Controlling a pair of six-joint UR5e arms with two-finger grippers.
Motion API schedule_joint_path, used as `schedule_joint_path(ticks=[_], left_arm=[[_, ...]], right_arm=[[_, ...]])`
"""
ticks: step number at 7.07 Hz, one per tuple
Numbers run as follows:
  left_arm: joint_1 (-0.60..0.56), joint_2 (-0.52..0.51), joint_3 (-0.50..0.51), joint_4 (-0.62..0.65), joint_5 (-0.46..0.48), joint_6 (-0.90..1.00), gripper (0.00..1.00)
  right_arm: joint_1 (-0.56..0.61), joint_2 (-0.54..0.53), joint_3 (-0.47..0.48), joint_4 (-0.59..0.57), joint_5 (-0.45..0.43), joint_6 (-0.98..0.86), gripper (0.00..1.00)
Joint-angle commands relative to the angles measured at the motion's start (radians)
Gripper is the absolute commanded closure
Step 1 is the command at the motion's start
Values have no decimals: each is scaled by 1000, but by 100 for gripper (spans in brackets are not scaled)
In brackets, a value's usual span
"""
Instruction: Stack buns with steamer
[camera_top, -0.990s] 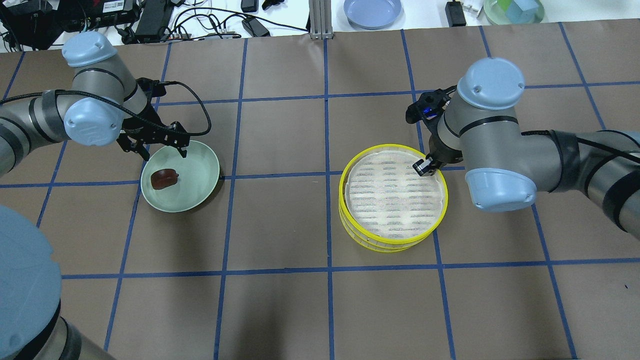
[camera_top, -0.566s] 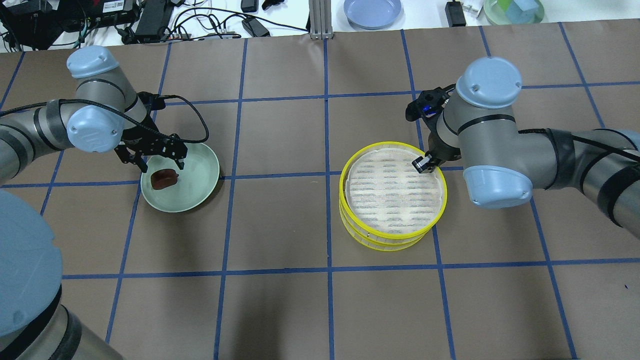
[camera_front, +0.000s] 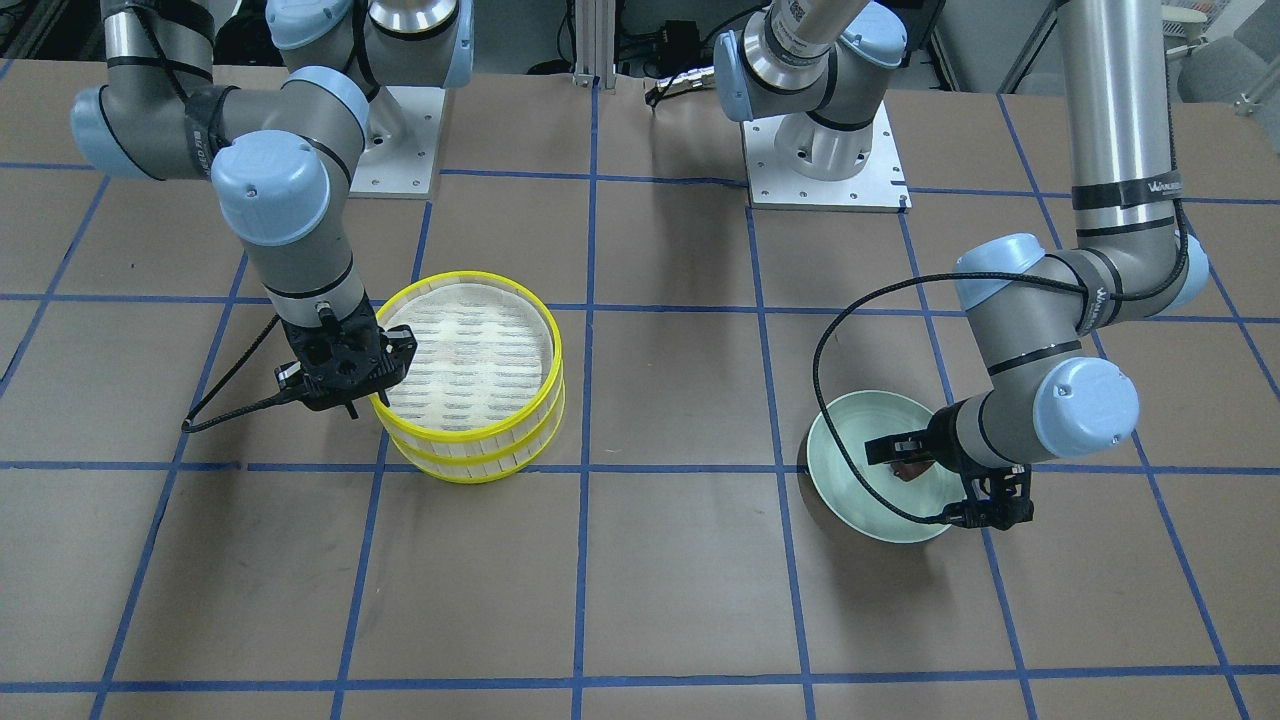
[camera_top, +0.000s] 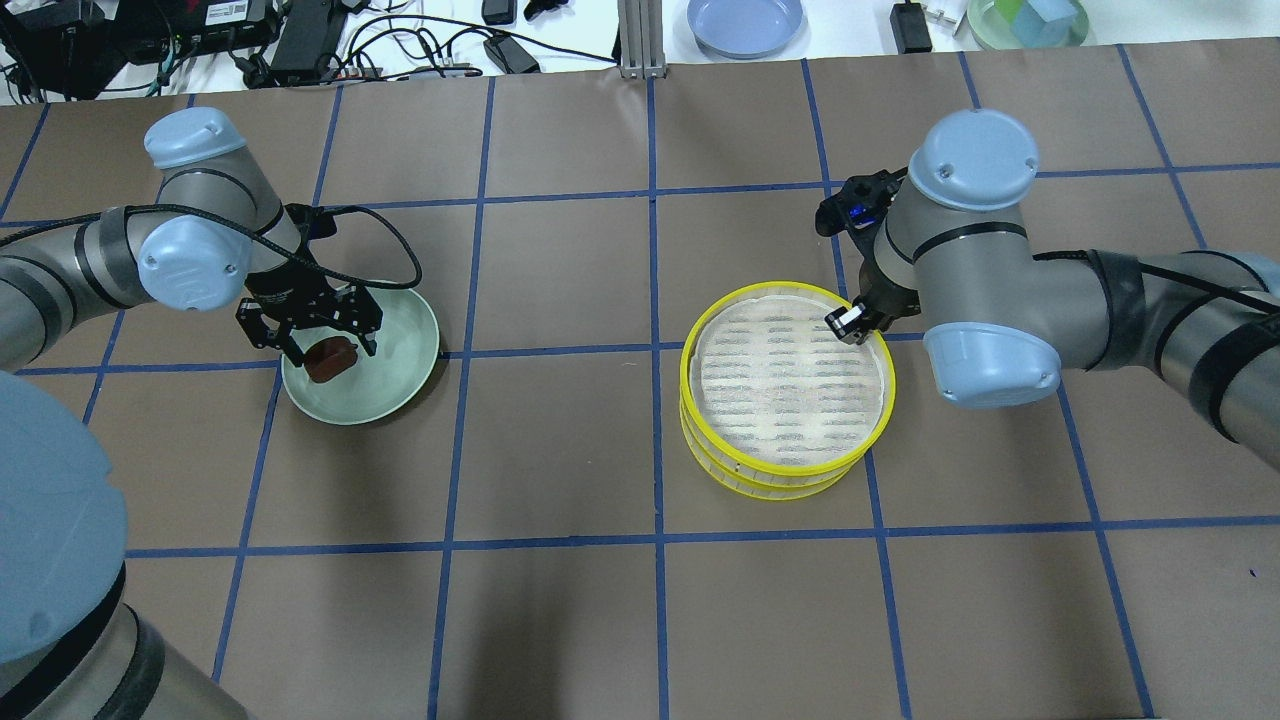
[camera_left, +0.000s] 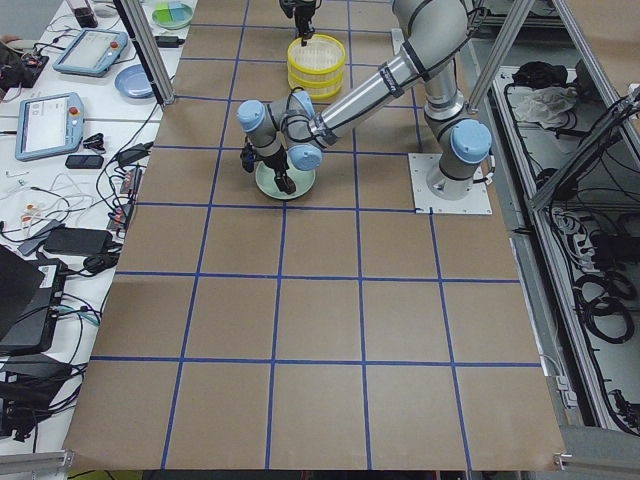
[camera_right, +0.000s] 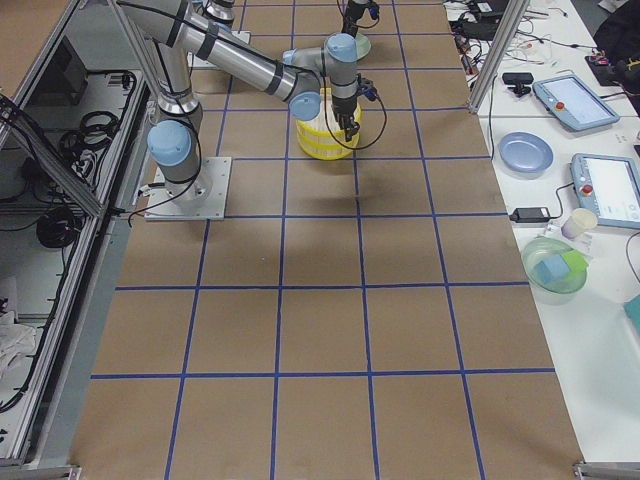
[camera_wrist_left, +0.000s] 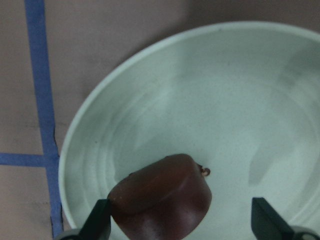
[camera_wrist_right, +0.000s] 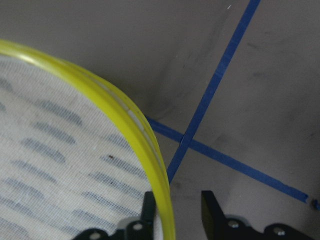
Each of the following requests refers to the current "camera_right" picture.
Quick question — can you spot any yellow steamer basket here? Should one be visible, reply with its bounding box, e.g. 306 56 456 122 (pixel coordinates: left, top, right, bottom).
296 87 360 147
298 138 352 161

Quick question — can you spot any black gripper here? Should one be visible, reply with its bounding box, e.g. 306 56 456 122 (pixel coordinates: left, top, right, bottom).
327 97 360 146

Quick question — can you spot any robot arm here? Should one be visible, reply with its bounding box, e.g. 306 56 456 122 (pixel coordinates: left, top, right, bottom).
336 0 380 37
115 1 378 141

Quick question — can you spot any white crumpled cloth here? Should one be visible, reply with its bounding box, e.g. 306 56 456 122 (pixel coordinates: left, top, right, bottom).
0 277 37 381

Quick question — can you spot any teach pendant far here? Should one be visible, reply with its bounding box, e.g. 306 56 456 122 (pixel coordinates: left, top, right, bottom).
532 74 620 132

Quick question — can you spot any light green plate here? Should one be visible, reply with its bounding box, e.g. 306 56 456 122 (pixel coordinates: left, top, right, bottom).
355 33 371 60

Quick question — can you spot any clear bowl with sponges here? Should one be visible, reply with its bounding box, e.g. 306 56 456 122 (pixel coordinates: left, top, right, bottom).
521 237 589 305

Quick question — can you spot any teach pendant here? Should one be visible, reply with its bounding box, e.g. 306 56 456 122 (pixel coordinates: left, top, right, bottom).
532 74 620 132
570 153 639 230

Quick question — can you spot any blue plate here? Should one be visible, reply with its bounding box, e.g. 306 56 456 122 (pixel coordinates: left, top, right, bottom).
498 132 554 179

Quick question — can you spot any black webcam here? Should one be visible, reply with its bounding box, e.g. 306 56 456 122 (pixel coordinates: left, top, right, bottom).
502 72 534 98

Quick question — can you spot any black power adapter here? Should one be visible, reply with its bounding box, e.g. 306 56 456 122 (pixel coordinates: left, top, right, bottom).
509 207 557 224

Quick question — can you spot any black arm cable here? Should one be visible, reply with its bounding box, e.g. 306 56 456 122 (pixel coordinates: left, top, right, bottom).
324 74 389 151

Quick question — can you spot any aluminium frame post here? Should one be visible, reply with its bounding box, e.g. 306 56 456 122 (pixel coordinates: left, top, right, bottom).
468 0 530 114

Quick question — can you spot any white paper cup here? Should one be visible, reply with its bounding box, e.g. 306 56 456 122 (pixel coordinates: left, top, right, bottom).
561 208 598 240

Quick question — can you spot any teach pendant near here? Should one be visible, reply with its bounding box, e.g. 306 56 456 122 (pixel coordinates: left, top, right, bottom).
570 153 639 230

